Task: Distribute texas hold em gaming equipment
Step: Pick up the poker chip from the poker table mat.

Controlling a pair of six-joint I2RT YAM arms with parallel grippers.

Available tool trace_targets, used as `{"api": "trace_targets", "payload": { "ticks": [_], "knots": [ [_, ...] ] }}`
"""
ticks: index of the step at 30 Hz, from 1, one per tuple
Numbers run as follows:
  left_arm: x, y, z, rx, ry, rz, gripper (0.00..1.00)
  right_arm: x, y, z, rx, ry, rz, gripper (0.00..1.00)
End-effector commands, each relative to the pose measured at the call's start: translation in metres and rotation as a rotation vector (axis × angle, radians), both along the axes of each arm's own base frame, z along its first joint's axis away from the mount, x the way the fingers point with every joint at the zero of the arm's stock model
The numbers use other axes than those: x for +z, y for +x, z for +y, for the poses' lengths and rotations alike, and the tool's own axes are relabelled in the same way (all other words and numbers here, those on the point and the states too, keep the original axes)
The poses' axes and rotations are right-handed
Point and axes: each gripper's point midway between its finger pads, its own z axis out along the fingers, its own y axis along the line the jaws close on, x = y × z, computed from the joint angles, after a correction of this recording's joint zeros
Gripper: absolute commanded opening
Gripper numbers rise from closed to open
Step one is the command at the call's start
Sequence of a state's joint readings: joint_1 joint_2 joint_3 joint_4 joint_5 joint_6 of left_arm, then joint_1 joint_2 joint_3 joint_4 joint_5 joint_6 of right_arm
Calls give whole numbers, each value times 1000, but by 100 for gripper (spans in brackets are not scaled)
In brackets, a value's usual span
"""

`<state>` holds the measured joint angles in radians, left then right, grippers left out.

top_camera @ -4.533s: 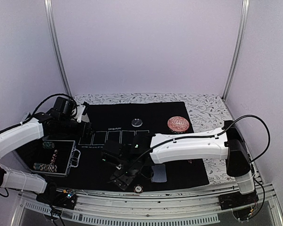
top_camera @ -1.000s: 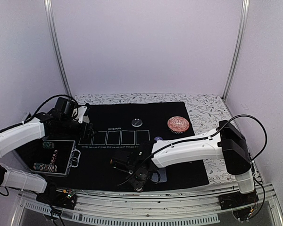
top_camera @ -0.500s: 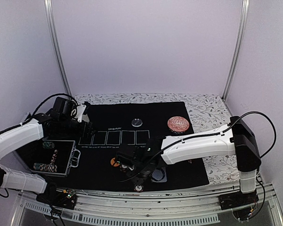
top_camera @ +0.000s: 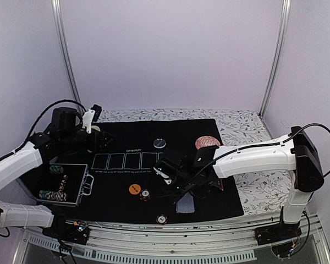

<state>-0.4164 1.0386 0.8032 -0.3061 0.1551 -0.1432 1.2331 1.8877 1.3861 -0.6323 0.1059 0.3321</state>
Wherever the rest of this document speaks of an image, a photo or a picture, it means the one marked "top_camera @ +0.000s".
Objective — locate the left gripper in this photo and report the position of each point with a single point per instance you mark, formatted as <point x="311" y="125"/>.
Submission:
<point x="100" y="136"/>

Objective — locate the upper poker chip row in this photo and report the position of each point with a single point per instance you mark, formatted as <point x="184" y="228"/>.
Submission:
<point x="56" y="169"/>

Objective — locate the black poker felt mat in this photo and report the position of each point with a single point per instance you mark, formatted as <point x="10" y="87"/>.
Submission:
<point x="129" y="159"/>

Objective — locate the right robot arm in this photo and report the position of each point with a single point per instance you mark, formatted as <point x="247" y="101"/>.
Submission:
<point x="294" y="152"/>

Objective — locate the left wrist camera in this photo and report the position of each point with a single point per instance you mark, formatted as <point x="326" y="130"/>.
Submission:
<point x="90" y="116"/>

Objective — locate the triangular all in button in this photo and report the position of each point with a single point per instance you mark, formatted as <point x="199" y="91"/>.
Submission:
<point x="217" y="184"/>

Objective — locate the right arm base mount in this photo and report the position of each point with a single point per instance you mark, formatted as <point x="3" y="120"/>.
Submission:
<point x="283" y="238"/>

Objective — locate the red black chip stack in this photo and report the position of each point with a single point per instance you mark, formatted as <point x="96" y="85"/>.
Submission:
<point x="144" y="195"/>

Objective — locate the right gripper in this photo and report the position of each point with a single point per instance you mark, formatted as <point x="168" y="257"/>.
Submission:
<point x="180" y="195"/>

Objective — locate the black round dealer button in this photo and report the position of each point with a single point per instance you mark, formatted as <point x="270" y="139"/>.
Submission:
<point x="159" y="143"/>

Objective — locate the left aluminium frame post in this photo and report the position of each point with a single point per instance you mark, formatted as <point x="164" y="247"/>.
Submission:
<point x="58" y="20"/>

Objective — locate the floral patterned tablecloth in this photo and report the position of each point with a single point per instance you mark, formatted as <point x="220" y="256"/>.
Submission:
<point x="259" y="192"/>

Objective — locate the cream ceramic mug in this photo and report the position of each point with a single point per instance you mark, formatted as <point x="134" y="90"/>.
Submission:
<point x="96" y="128"/>

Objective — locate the blue playing card deck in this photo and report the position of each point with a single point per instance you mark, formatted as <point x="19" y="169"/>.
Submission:
<point x="185" y="204"/>

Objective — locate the aluminium frame post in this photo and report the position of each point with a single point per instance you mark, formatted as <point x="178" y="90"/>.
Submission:
<point x="282" y="31"/>
<point x="58" y="20"/>

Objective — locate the red patterned bowl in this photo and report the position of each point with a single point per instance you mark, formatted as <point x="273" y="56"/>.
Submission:
<point x="206" y="141"/>

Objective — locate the aluminium poker chip case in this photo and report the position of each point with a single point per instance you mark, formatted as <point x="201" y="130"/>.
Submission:
<point x="76" y="182"/>

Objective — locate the poker chip row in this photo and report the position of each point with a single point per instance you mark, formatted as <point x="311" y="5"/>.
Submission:
<point x="52" y="196"/>
<point x="56" y="169"/>

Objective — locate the right aluminium frame post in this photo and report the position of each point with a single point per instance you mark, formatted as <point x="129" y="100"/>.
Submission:
<point x="282" y="31"/>

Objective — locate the orange big blind button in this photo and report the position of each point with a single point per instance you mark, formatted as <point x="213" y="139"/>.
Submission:
<point x="135" y="189"/>

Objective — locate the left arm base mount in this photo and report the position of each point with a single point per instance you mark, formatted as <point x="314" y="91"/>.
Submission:
<point x="75" y="232"/>

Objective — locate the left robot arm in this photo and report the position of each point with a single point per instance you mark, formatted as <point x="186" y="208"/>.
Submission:
<point x="68" y="132"/>

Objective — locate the stray red poker chip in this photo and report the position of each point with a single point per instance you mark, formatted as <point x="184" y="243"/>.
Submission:
<point x="161" y="219"/>

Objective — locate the lower poker chip row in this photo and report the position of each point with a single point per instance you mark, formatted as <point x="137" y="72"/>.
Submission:
<point x="52" y="196"/>

